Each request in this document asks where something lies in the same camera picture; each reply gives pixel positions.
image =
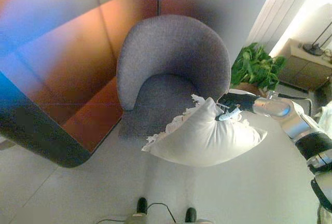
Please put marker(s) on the green leafy potted plant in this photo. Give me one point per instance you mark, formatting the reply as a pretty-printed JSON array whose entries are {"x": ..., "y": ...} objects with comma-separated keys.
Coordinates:
[{"x": 254, "y": 68}]

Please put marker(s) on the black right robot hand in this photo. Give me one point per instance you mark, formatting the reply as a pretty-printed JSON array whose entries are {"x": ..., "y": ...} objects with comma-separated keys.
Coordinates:
[{"x": 237, "y": 100}]

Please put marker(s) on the black robot foot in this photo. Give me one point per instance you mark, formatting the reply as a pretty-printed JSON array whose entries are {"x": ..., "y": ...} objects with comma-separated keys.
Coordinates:
[
  {"x": 142, "y": 205},
  {"x": 191, "y": 215}
]

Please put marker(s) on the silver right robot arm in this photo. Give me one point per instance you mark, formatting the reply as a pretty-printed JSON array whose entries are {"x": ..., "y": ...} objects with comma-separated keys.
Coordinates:
[{"x": 293, "y": 120}]

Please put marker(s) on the black right robot foot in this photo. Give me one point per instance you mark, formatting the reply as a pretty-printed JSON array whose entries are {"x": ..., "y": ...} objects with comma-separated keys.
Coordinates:
[{"x": 191, "y": 215}]

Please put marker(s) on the black left robot foot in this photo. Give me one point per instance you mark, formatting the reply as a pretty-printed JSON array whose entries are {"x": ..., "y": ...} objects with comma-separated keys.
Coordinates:
[{"x": 142, "y": 205}]

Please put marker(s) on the white duvet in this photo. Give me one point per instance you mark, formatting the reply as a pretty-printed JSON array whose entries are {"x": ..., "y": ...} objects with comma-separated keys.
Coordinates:
[{"x": 325, "y": 117}]

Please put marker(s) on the grey fabric tub armchair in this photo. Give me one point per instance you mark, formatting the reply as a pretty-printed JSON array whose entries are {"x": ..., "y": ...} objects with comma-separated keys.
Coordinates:
[{"x": 176, "y": 50}]

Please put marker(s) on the copper glossy dark-edged cabinet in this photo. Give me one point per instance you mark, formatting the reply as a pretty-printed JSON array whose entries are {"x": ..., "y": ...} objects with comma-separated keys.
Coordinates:
[{"x": 39, "y": 136}]

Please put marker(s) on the black table lamp white shade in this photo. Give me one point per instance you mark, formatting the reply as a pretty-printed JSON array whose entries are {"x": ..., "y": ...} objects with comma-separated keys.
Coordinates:
[{"x": 312, "y": 49}]

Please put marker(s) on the woven wooden planter basket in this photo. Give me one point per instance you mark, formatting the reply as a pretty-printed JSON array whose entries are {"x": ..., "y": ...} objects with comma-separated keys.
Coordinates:
[{"x": 252, "y": 88}]

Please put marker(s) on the white fringed throw pillow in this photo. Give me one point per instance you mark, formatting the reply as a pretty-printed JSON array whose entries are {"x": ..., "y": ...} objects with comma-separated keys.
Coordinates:
[{"x": 207, "y": 141}]

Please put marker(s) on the beige grey nightstand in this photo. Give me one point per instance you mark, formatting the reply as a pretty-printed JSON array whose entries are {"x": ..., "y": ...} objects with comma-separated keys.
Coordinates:
[{"x": 303, "y": 71}]

